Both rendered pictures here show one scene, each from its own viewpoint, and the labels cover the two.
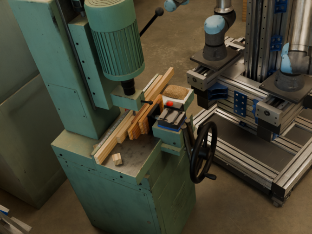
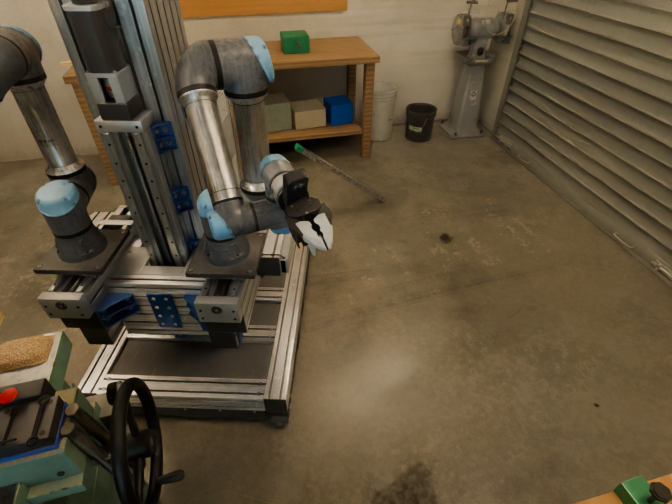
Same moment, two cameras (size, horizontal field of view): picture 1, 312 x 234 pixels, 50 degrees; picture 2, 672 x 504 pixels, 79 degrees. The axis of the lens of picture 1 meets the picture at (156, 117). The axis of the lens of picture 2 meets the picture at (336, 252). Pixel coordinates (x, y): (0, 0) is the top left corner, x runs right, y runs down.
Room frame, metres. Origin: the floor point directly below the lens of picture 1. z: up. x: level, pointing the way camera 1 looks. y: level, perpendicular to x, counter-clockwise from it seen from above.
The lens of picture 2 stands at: (0.38, -0.13, 1.71)
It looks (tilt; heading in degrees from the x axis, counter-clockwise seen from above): 40 degrees down; 309
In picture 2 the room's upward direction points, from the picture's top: straight up
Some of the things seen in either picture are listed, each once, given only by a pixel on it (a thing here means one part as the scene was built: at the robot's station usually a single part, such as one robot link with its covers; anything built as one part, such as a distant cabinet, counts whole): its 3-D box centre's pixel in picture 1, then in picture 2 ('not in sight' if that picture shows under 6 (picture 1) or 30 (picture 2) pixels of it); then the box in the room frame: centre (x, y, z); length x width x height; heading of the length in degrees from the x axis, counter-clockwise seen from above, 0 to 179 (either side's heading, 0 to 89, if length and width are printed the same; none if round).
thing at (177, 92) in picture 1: (175, 90); (19, 349); (1.33, -0.12, 0.91); 0.12 x 0.09 x 0.03; 55
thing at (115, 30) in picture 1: (116, 35); not in sight; (1.17, 0.09, 1.35); 0.18 x 0.18 x 0.31
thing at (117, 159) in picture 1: (117, 159); not in sight; (0.94, 0.19, 0.92); 0.03 x 0.03 x 0.03; 7
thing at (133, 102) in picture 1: (128, 99); not in sight; (1.19, 0.11, 1.03); 0.14 x 0.07 x 0.09; 55
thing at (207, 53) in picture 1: (214, 47); (77, 236); (1.73, -0.43, 0.87); 0.15 x 0.15 x 0.10
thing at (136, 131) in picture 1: (147, 117); not in sight; (1.15, 0.04, 0.93); 0.25 x 0.02 x 0.05; 145
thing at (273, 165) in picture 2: not in sight; (279, 176); (1.04, -0.72, 1.21); 0.11 x 0.08 x 0.09; 152
